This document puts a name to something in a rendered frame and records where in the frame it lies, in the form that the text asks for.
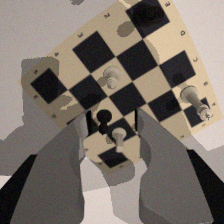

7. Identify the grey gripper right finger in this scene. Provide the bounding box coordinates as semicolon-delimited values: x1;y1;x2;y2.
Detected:
135;107;224;224

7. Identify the black and cream chessboard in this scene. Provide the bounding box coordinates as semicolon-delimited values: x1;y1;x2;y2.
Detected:
17;0;223;175

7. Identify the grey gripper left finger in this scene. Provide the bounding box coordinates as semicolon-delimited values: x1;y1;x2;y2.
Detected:
0;110;92;224

